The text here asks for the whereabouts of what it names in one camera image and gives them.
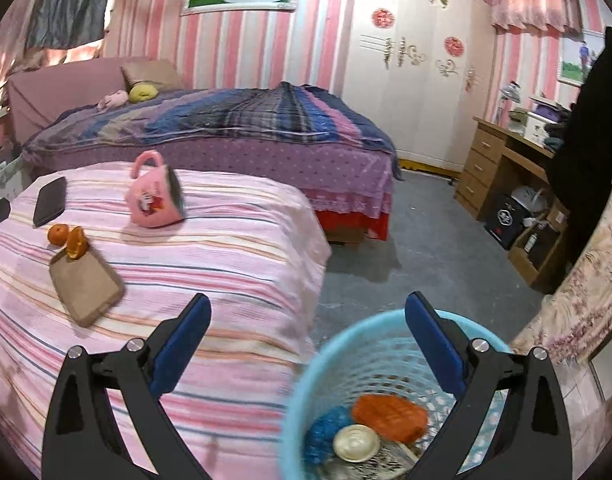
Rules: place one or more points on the pink piggy bank mug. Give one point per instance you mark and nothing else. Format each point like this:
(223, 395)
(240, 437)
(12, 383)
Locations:
(155, 197)

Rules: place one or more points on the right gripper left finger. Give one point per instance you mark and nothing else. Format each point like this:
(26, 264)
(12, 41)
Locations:
(81, 435)

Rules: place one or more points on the black box under desk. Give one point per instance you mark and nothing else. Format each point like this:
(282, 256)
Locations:
(506, 221)

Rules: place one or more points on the orange fruit piece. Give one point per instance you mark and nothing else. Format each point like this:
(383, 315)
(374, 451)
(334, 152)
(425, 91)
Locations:
(57, 235)

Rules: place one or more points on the light blue trash basket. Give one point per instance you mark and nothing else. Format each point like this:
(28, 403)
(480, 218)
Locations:
(376, 356)

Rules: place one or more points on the white wardrobe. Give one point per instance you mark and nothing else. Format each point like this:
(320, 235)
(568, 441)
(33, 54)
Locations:
(421, 71)

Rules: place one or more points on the purple bed with quilt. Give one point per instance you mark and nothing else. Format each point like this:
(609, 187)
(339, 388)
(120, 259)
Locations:
(297, 135)

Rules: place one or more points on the dark grey hanging cloth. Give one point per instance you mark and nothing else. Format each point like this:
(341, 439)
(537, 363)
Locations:
(65, 24)

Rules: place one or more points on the printed snack bag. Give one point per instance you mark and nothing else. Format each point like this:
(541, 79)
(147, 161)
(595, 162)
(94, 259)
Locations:
(393, 461)

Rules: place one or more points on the yellow plush toy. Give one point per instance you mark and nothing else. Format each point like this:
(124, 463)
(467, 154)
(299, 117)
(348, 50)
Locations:
(142, 92)

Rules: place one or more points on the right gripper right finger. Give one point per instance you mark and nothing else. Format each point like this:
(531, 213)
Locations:
(509, 420)

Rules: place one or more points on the wooden desk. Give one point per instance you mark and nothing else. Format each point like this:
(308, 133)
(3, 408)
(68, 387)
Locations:
(503, 162)

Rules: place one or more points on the orange peel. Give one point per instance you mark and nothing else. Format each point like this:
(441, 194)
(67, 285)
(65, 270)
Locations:
(77, 243)

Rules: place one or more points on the pink striped bed cover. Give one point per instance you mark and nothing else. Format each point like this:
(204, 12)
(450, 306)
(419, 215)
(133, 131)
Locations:
(253, 246)

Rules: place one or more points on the brown tray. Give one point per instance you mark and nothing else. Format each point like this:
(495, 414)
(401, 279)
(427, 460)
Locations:
(87, 287)

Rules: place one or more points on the black phone case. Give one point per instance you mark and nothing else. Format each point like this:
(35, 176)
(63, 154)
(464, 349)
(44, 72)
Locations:
(50, 202)

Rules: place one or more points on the tan pillow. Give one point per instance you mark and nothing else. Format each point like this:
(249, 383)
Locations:
(160, 73)

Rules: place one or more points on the pink valance curtain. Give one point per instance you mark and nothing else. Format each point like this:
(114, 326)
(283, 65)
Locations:
(560, 15)

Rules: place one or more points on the framed photo right wall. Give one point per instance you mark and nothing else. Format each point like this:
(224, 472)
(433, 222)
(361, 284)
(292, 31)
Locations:
(577, 56)

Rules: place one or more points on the pink plush toy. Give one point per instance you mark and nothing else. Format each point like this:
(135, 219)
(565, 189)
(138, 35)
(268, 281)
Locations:
(113, 101)

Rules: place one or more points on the blue crumpled wrapper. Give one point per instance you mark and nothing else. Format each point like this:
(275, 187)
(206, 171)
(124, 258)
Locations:
(318, 441)

